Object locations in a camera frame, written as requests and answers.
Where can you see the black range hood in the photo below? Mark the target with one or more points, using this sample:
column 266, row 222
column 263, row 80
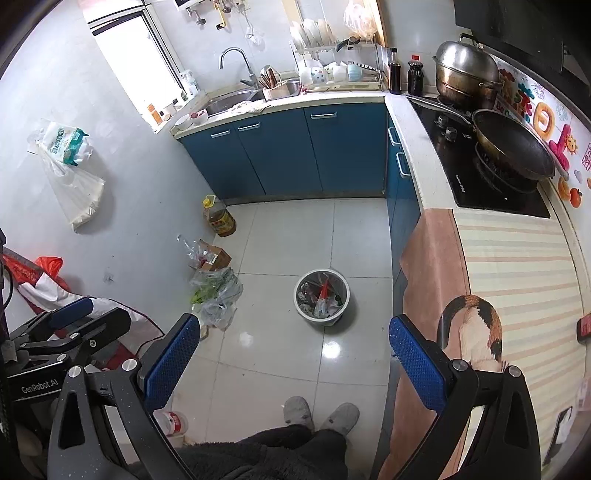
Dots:
column 517, row 23

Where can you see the hanging clear plastic bag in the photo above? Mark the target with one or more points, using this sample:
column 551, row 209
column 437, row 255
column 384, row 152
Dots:
column 360, row 18

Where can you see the crumpled clear plastic bag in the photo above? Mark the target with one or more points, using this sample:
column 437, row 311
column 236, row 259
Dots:
column 191, row 251

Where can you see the utensil holder with chopsticks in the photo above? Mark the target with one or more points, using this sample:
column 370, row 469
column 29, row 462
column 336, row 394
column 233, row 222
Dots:
column 272, row 87

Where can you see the blue sink cabinet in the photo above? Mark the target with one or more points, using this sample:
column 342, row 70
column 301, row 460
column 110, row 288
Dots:
column 286, row 147

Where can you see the clear bag of white powder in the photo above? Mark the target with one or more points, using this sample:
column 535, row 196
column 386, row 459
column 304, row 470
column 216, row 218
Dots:
column 81, row 194

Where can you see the red and white plastic bag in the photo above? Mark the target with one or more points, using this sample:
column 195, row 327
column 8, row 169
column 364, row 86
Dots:
column 51, row 281

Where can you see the blue side cabinet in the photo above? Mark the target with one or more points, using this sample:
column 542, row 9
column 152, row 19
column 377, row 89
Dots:
column 401, row 198

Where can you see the small red device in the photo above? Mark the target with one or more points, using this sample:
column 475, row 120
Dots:
column 585, row 327

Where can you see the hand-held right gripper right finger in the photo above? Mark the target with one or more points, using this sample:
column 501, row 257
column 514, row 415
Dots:
column 415, row 360

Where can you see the white dishcloth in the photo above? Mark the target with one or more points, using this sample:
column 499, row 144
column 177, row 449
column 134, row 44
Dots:
column 249, row 106

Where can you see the steel sink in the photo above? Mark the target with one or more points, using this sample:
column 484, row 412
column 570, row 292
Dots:
column 226, row 101

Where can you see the black flat device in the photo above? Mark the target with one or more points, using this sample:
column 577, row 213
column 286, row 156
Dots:
column 558, row 434

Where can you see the dark wok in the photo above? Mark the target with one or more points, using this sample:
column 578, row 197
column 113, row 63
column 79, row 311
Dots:
column 512, row 143

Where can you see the person's dark fuzzy clothing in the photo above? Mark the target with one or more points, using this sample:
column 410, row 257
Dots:
column 277, row 454

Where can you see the red and white snack packet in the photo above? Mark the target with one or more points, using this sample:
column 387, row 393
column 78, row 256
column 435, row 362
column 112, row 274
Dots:
column 324, row 288

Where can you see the plastic bag of greens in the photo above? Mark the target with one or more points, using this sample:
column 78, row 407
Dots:
column 217, row 290

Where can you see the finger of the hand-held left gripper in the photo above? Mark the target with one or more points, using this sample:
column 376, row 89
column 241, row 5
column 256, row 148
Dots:
column 69, row 314
column 92, row 330

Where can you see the calico cat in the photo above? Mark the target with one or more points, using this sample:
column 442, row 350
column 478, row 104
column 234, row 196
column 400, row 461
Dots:
column 480, row 332

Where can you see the steel steamer pot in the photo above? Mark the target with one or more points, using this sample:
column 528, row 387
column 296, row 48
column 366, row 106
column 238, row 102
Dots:
column 466, row 69

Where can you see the striped counter cloth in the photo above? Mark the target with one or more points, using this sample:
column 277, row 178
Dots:
column 517, row 258

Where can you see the row of white plates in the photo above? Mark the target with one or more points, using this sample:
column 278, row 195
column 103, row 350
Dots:
column 311, row 32

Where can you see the chrome faucet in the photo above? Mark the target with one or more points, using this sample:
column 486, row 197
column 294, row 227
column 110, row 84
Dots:
column 249, row 76

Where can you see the person's grey left slipper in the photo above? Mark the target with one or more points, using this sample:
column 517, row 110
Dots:
column 298, row 413

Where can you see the black gas stove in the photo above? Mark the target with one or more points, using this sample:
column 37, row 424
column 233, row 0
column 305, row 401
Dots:
column 461, row 170

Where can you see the cooking oil bottle yellow cap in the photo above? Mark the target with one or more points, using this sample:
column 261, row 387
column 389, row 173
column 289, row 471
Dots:
column 221, row 219

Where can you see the white round bin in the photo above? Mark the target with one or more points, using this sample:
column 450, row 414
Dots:
column 304, row 314

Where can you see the white pump bottle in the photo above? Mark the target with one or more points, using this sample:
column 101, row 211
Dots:
column 190, row 83

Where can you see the clear bin liner bag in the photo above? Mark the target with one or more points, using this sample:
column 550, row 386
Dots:
column 334, row 286

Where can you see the tall dark sauce bottle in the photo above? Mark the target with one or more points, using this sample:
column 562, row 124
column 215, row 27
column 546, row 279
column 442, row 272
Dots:
column 395, row 74

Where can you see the white bottle with red label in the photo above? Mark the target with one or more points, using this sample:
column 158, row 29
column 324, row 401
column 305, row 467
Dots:
column 173, row 422

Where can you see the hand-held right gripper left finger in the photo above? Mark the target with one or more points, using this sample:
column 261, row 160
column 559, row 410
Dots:
column 175, row 360

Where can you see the brown cardboard box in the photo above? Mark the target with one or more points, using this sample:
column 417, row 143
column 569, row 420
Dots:
column 217, row 256

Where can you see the person's grey slipper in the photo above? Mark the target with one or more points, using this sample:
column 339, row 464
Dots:
column 339, row 417
column 298, row 413

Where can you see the green and white packet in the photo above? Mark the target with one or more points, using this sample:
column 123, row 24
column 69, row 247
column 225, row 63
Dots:
column 67, row 143

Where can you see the colourful wall stickers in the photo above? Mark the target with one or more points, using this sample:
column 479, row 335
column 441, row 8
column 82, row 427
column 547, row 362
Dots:
column 545, row 120

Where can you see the white bowl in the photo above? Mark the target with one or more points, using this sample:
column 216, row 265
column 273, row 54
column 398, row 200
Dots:
column 183, row 122

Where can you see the person's grey right slipper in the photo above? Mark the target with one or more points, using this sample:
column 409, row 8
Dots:
column 339, row 417

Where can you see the window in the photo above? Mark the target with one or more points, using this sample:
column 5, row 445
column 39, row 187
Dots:
column 134, row 50

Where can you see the small orange box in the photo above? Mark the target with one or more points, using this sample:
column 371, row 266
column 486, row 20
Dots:
column 154, row 114

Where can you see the short dark sauce bottle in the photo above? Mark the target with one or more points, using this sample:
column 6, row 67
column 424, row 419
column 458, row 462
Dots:
column 415, row 76

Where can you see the metal dish rack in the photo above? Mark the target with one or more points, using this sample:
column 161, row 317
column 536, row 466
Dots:
column 341, row 74

